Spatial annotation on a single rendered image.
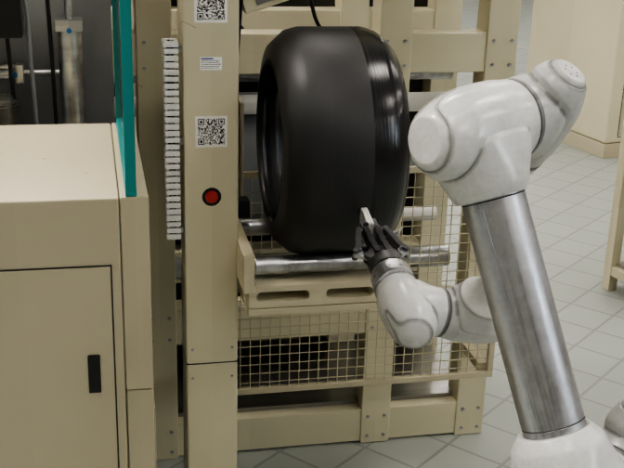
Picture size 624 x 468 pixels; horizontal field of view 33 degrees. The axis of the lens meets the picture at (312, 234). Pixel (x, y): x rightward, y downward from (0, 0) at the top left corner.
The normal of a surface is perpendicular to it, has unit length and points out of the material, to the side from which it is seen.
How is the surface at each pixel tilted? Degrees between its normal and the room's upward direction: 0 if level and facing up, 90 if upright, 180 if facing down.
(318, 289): 90
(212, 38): 90
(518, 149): 72
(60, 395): 90
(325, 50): 28
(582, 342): 0
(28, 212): 90
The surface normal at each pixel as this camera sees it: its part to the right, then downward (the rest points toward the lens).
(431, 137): -0.81, 0.13
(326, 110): 0.19, -0.15
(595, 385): 0.03, -0.94
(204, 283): 0.20, 0.33
